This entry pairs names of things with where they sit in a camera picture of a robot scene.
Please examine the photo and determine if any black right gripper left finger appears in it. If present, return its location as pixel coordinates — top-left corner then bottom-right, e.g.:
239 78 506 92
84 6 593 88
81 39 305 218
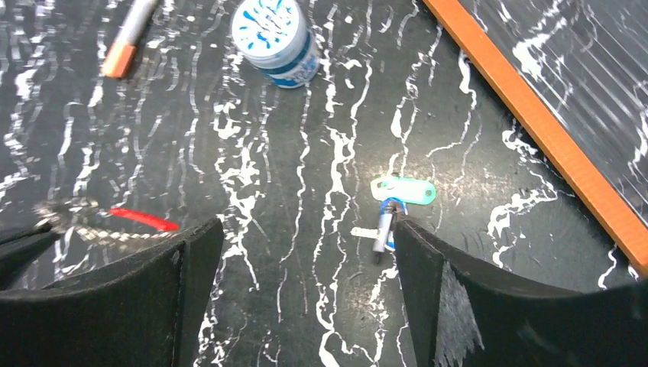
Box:
1 219 224 366

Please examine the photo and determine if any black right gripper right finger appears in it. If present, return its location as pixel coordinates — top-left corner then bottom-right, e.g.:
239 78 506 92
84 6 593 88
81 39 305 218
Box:
394 219 647 366

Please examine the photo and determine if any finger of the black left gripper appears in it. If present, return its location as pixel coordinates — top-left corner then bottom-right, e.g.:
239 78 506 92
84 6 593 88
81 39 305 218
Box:
1 223 60 284

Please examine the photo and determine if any red handled spiked keyring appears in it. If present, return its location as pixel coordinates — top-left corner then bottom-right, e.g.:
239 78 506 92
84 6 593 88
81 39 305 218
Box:
32 197 180 253

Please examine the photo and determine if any blue tagged key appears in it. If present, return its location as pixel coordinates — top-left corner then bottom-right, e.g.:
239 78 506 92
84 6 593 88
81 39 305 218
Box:
351 197 407 255

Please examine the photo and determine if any green tagged key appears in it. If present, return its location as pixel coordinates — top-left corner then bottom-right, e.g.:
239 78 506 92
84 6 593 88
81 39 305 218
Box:
370 176 436 206

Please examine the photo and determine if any orange wooden shelf rack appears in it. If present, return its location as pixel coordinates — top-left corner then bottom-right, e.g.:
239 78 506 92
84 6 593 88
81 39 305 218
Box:
425 1 647 275

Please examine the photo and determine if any white orange marker pen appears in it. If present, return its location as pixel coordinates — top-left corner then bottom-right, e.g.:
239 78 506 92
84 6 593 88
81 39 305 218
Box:
102 0 159 79

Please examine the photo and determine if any small blue white jar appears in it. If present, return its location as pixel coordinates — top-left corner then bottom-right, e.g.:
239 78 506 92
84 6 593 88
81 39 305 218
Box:
231 0 320 89

